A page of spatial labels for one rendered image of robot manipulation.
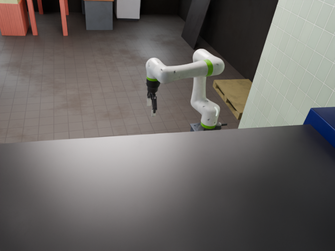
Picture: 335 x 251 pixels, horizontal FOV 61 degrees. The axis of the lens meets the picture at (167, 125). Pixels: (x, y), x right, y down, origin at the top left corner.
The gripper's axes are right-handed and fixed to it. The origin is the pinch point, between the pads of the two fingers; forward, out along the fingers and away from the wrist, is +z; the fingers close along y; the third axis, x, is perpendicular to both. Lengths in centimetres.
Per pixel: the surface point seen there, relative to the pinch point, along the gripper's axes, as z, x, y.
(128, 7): 114, -112, 668
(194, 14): 85, -245, 504
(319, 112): -69, -25, -108
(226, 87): 137, -213, 241
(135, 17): 142, -133, 667
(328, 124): -69, -23, -114
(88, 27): 143, 6, 589
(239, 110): 137, -200, 164
